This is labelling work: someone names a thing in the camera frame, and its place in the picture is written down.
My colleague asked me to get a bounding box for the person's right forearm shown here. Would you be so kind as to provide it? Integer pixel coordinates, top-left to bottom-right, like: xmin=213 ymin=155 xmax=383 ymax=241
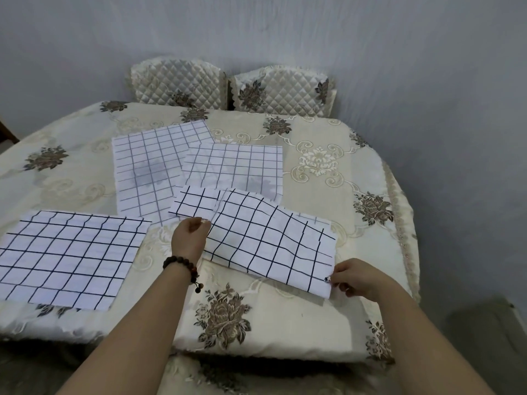
xmin=372 ymin=281 xmax=497 ymax=395

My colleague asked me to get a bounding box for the beige floral tablecloth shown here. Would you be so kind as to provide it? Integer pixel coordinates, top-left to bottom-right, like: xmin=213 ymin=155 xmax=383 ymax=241
xmin=0 ymin=100 xmax=421 ymax=364

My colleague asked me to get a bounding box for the quilted beige chair back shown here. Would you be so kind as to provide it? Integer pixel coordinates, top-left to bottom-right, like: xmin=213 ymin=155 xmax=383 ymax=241
xmin=130 ymin=58 xmax=228 ymax=111
xmin=229 ymin=66 xmax=337 ymax=118

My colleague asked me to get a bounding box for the bold black grid white cloth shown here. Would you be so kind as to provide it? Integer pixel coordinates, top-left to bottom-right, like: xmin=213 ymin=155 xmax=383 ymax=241
xmin=0 ymin=209 xmax=152 ymax=312
xmin=168 ymin=185 xmax=338 ymax=300

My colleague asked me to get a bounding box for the beige floral covered chair seat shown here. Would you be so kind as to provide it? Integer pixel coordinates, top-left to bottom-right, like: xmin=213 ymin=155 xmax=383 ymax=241
xmin=162 ymin=353 xmax=397 ymax=395

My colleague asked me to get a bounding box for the brown wooden furniture edge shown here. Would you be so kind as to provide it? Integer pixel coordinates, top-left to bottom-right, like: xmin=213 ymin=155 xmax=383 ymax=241
xmin=0 ymin=119 xmax=20 ymax=145

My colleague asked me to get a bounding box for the person's left forearm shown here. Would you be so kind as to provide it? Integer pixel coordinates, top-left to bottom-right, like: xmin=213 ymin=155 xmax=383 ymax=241
xmin=57 ymin=263 xmax=197 ymax=395

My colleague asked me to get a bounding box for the person's right hand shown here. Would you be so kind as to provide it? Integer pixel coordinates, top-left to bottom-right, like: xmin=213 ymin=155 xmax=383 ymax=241
xmin=329 ymin=258 xmax=405 ymax=303

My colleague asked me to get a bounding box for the faint grid white cloth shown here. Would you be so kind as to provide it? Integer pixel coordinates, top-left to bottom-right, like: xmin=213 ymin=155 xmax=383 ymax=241
xmin=181 ymin=143 xmax=284 ymax=204
xmin=111 ymin=120 xmax=215 ymax=225

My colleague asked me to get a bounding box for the brown bead bracelet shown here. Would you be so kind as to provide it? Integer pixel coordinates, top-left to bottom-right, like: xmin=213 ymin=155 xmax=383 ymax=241
xmin=162 ymin=255 xmax=205 ymax=295

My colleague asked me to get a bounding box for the person's left hand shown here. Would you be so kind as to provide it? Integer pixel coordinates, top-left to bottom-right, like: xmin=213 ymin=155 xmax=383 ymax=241
xmin=170 ymin=216 xmax=212 ymax=266

